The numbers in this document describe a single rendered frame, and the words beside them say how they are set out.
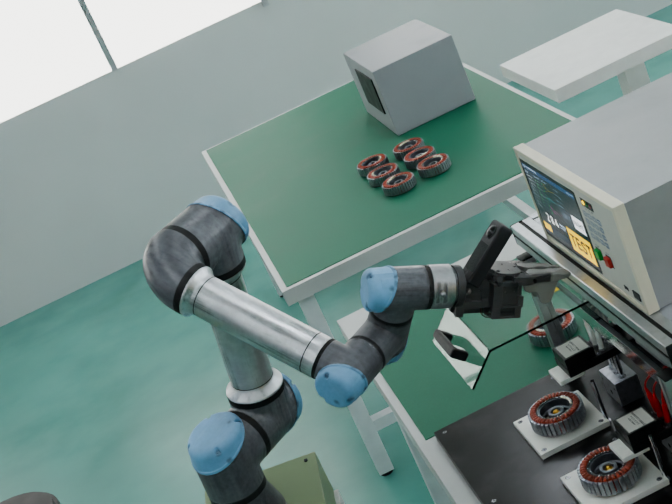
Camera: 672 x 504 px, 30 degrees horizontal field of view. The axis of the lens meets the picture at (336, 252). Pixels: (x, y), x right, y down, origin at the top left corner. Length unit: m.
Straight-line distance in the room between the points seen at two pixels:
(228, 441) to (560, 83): 1.21
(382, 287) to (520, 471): 0.59
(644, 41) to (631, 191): 1.08
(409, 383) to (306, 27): 4.06
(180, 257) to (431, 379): 0.93
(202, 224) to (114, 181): 4.57
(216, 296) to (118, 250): 4.78
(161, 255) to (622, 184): 0.79
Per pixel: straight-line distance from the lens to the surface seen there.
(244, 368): 2.41
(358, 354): 2.06
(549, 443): 2.50
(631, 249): 2.06
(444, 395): 2.84
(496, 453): 2.55
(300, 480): 2.59
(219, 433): 2.40
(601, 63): 3.05
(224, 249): 2.26
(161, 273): 2.17
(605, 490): 2.31
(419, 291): 2.07
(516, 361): 2.86
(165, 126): 6.76
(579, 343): 2.49
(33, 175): 6.78
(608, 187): 2.10
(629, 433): 2.29
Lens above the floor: 2.15
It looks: 22 degrees down
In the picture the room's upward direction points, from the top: 24 degrees counter-clockwise
